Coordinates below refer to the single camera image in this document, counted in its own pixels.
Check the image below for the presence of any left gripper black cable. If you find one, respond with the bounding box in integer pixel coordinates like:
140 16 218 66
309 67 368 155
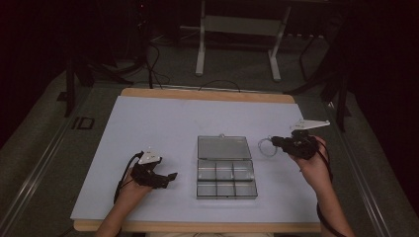
113 150 146 205

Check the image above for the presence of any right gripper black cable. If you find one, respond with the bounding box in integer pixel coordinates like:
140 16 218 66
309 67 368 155
315 137 347 237

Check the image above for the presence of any person's left hand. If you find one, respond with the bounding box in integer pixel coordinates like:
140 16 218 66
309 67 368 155
120 176 154 205

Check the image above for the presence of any person's right hand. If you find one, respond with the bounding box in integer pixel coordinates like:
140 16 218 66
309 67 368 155
291 137 332 192

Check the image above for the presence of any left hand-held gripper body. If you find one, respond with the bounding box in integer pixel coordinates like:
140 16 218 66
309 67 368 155
130 148 163 189

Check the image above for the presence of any white metal stand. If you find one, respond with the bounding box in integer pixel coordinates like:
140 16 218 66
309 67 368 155
195 0 293 83

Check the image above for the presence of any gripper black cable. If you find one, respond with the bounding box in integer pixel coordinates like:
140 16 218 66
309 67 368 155
113 150 146 205
315 137 347 237

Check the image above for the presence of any pale wire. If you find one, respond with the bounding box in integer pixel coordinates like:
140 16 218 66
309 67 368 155
257 135 279 158

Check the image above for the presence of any black equipment stand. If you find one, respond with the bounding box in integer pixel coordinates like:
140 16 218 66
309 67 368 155
129 0 156 90

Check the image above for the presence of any black metal stand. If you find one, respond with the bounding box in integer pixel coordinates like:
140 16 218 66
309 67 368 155
63 55 134 118

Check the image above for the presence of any black floor cable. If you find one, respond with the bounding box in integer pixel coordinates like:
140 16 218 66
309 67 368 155
198 79 242 93

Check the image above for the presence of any metal floor rail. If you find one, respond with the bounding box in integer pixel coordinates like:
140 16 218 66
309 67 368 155
325 102 391 237
0 92 87 231

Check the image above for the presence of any black tripod stand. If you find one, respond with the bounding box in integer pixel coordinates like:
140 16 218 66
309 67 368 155
285 58 352 132

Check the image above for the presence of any clear plastic compartment box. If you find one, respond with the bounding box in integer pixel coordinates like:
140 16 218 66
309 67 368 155
196 133 259 200

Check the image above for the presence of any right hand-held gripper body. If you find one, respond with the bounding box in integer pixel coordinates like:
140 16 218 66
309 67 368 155
284 118 331 161

